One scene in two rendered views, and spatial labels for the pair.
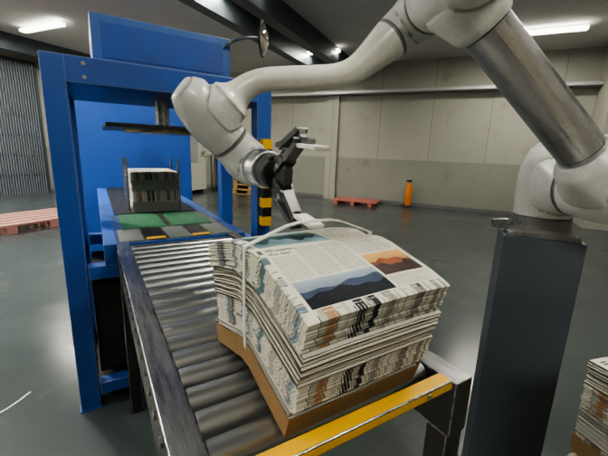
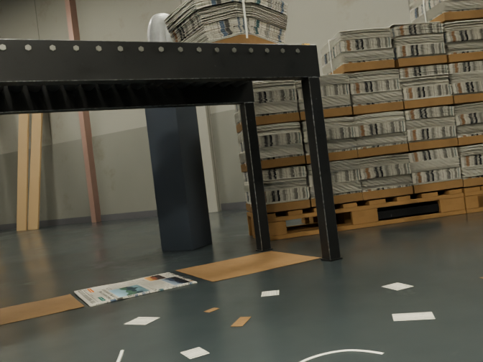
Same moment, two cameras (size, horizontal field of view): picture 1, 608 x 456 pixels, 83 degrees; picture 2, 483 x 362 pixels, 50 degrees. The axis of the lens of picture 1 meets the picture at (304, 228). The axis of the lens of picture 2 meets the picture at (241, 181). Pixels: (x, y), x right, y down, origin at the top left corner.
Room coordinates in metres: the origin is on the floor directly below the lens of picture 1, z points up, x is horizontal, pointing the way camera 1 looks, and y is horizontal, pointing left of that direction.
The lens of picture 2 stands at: (0.53, 2.04, 0.34)
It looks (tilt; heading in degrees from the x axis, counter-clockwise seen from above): 0 degrees down; 274
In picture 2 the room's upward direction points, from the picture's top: 7 degrees counter-clockwise
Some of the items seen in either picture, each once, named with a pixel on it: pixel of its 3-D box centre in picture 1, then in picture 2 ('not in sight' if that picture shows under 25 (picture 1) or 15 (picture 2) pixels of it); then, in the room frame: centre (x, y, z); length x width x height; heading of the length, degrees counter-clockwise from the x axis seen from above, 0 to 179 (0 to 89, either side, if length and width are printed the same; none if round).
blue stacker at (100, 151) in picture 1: (129, 160); not in sight; (4.25, 2.14, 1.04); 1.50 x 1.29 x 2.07; 31
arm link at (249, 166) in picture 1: (264, 168); not in sight; (0.83, 0.10, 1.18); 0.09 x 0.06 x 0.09; 121
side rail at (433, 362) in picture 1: (294, 288); (105, 94); (1.16, 0.03, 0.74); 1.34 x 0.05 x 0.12; 31
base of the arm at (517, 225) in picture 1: (532, 223); not in sight; (1.05, -0.71, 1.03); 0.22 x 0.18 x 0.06; 65
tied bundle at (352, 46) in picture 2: not in sight; (355, 57); (-0.01, -0.93, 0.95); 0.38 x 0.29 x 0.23; 101
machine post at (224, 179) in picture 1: (225, 213); not in sight; (2.38, 0.56, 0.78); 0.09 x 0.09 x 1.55; 31
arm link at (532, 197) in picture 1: (551, 179); (163, 34); (1.03, -0.72, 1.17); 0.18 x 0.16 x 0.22; 7
